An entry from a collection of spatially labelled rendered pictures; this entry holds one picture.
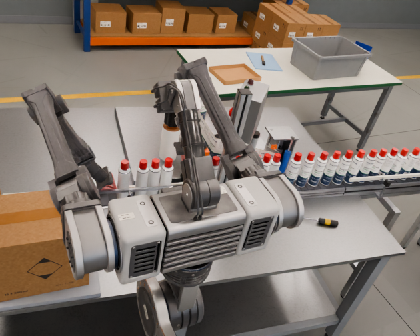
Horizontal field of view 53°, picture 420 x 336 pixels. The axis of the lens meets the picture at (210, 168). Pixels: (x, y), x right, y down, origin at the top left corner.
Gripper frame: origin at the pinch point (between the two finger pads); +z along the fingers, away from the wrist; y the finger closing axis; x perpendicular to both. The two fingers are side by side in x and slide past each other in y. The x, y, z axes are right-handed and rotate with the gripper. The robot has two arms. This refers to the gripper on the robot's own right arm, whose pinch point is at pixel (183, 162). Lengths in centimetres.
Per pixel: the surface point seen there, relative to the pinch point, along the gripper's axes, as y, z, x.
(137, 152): 15.0, 13.8, -27.0
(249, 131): -15.1, -32.5, 23.9
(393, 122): -320, 98, -180
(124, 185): 27.9, 4.3, 8.5
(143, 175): 20.1, -1.0, 8.8
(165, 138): 3.9, -0.3, -18.8
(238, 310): -35, 79, 32
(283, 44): -219, 61, -301
